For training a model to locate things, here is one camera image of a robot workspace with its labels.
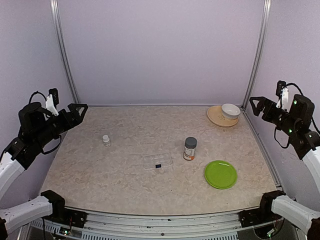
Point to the beige wooden plate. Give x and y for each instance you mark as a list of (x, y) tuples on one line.
[(215, 115)]

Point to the white ceramic bowl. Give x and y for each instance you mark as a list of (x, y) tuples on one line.
[(230, 111)]

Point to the green plate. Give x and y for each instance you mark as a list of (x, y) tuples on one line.
[(220, 174)]

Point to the clear plastic pill organizer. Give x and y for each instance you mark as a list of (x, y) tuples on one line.
[(157, 161)]

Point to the front aluminium rail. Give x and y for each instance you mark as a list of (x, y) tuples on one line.
[(113, 226)]

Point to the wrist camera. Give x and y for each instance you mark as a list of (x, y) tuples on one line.
[(282, 93), (52, 101)]

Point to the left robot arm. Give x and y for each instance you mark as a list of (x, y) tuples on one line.
[(38, 127)]

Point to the right aluminium frame post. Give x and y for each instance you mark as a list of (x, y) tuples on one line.
[(258, 53)]

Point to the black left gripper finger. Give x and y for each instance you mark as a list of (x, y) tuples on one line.
[(78, 119), (76, 108)]

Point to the left aluminium frame post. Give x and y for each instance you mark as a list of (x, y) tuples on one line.
[(54, 5)]

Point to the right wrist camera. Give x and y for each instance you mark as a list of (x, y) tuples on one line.
[(282, 93)]

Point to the small white pill bottle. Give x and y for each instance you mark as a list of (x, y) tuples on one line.
[(106, 140)]

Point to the aluminium frame post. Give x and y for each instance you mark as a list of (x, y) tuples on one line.
[(258, 53), (54, 5)]

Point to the grey-capped orange pill bottle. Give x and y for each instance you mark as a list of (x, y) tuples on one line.
[(190, 145)]

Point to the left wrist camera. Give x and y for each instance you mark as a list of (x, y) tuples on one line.
[(52, 101)]

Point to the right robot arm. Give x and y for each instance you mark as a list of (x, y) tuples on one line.
[(295, 123)]

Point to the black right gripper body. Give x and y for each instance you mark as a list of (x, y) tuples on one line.
[(269, 115)]

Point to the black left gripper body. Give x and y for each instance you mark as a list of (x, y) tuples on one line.
[(64, 125)]

